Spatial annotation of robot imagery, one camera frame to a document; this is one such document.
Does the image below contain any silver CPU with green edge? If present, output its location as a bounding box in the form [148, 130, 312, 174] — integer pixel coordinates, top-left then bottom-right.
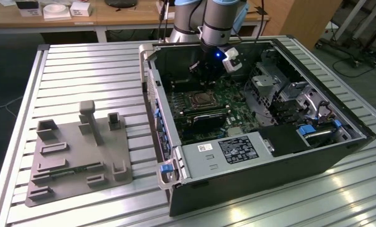
[195, 93, 212, 104]

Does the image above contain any CPU socket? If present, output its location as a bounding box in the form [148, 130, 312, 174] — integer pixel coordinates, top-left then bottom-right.
[187, 89, 220, 108]

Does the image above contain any silver metal drive cage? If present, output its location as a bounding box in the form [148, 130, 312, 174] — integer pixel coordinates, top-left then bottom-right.
[247, 48, 307, 123]

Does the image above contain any green motherboard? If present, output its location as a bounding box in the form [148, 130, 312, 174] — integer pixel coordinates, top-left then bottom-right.
[167, 70, 263, 145]

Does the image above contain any black graphics card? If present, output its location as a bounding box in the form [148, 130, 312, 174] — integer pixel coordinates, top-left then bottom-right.
[175, 107, 227, 133]

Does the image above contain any silver chipset heatsink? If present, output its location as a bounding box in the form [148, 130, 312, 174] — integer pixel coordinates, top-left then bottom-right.
[228, 127, 245, 137]

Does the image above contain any wooden cabinet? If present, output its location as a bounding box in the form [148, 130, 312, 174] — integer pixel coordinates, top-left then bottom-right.
[263, 0, 345, 52]

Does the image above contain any black round base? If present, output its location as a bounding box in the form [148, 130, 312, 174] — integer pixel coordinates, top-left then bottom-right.
[104, 0, 139, 7]

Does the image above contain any black plastic shroud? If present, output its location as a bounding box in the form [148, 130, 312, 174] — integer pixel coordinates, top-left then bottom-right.
[259, 124, 312, 158]

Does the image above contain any grey power supply unit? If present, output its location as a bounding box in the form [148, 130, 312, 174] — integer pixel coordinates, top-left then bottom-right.
[175, 131, 276, 179]

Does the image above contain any blue drive carrier latch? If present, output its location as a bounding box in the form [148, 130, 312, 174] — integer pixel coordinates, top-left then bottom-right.
[296, 125, 316, 142]

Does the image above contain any white cardboard box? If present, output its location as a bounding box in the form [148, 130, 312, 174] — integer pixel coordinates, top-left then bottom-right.
[69, 1, 93, 17]

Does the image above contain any black open PC case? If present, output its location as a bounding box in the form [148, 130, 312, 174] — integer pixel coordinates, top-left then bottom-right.
[139, 35, 376, 217]

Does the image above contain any white round holder box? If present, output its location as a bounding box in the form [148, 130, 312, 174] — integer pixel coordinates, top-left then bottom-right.
[41, 4, 72, 22]

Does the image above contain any grey parts rack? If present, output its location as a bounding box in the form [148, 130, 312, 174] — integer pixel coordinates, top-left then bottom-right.
[24, 100, 135, 208]

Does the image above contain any white box with black top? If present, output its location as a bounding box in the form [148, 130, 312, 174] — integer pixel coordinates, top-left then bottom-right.
[15, 0, 40, 17]

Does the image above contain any green RAM stick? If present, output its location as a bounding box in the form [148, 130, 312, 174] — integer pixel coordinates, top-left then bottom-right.
[48, 165, 89, 178]

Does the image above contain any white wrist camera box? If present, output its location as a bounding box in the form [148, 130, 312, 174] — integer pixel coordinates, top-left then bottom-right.
[221, 46, 245, 74]

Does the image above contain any black hanging cable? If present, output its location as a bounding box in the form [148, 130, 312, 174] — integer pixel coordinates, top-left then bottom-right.
[157, 0, 169, 44]

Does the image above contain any black camera cable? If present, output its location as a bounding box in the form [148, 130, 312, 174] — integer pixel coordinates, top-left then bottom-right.
[253, 0, 267, 44]

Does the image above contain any wooden desk white frame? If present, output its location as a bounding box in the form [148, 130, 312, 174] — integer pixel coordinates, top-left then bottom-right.
[0, 0, 271, 43]

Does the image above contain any bundle of coloured wires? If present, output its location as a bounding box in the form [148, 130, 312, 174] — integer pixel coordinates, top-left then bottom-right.
[313, 100, 333, 123]

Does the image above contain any white wheeled cart frame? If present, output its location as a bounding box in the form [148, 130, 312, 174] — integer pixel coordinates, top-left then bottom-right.
[313, 0, 376, 69]

